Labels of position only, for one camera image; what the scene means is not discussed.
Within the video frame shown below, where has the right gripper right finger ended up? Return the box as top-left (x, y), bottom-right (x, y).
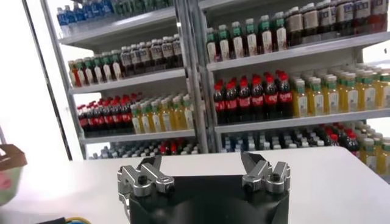
top-left (239, 150), bottom-right (292, 195)

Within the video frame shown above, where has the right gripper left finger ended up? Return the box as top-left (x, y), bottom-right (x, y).
top-left (116, 154), bottom-right (176, 198)

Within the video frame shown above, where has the green t-shirt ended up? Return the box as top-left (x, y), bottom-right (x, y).
top-left (0, 166), bottom-right (25, 205)

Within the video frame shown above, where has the yellow juice bottle green label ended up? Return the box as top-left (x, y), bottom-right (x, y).
top-left (151, 100), bottom-right (163, 133)
top-left (377, 69), bottom-right (390, 109)
top-left (172, 96), bottom-right (185, 131)
top-left (376, 141), bottom-right (390, 176)
top-left (292, 79), bottom-right (308, 118)
top-left (182, 94), bottom-right (195, 130)
top-left (141, 102), bottom-right (153, 134)
top-left (131, 105), bottom-right (143, 135)
top-left (307, 78), bottom-right (324, 116)
top-left (340, 73), bottom-right (359, 113)
top-left (161, 99), bottom-right (174, 131)
top-left (361, 138), bottom-right (377, 170)
top-left (358, 71), bottom-right (377, 111)
top-left (323, 75), bottom-right (339, 115)

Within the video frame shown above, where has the grey metal shelf unit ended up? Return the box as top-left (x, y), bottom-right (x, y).
top-left (39, 0), bottom-right (211, 161)
top-left (188, 0), bottom-right (390, 155)

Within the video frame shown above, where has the green cap tea bottle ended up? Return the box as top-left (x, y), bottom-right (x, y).
top-left (206, 27), bottom-right (218, 63)
top-left (68, 60), bottom-right (79, 88)
top-left (231, 21), bottom-right (244, 59)
top-left (273, 12), bottom-right (287, 52)
top-left (218, 24), bottom-right (231, 61)
top-left (76, 58), bottom-right (87, 86)
top-left (111, 51), bottom-right (123, 81)
top-left (102, 53), bottom-right (113, 82)
top-left (93, 55), bottom-right (104, 84)
top-left (84, 57), bottom-right (95, 85)
top-left (245, 18), bottom-right (258, 57)
top-left (258, 15), bottom-right (272, 55)

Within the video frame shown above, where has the dark bottle blue white label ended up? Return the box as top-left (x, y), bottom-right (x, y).
top-left (336, 0), bottom-right (353, 37)
top-left (172, 34), bottom-right (184, 68)
top-left (161, 37), bottom-right (174, 69)
top-left (151, 40), bottom-right (163, 72)
top-left (141, 41), bottom-right (153, 74)
top-left (130, 44), bottom-right (143, 75)
top-left (121, 46), bottom-right (133, 77)
top-left (319, 0), bottom-right (336, 39)
top-left (353, 0), bottom-right (371, 34)

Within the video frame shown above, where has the brown cardboard box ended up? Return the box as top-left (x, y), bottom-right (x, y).
top-left (0, 144), bottom-right (28, 171)

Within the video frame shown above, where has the dark bottle beige label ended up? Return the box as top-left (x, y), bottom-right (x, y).
top-left (286, 8), bottom-right (303, 46)
top-left (303, 3), bottom-right (319, 42)

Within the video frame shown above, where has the blue water bottle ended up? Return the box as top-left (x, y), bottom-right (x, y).
top-left (65, 4), bottom-right (79, 34)
top-left (75, 1), bottom-right (88, 30)
top-left (56, 7), bottom-right (69, 38)

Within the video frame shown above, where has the red drink bottle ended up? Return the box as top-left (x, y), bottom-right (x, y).
top-left (370, 0), bottom-right (389, 33)

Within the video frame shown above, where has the yellow and blue cable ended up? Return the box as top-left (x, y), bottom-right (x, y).
top-left (65, 216), bottom-right (92, 224)

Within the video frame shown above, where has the black diagonal frame pole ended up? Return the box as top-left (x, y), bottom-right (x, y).
top-left (21, 0), bottom-right (73, 161)

